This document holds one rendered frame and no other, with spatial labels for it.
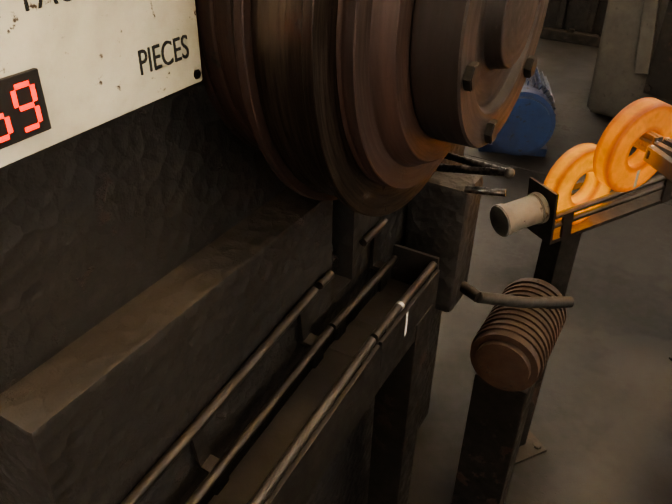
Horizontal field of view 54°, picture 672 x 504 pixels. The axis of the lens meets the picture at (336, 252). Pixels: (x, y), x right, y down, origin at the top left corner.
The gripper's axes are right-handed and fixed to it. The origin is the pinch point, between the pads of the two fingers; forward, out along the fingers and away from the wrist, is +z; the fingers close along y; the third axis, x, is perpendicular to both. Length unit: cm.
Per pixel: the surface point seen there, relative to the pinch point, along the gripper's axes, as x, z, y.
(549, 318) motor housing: -33.1, -2.0, -10.8
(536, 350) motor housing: -33.0, -7.2, -18.8
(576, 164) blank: -8.8, 8.6, -2.1
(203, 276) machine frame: 3, -8, -75
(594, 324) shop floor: -86, 29, 53
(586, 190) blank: -16.4, 9.8, 4.3
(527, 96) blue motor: -60, 125, 105
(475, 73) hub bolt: 25, -18, -53
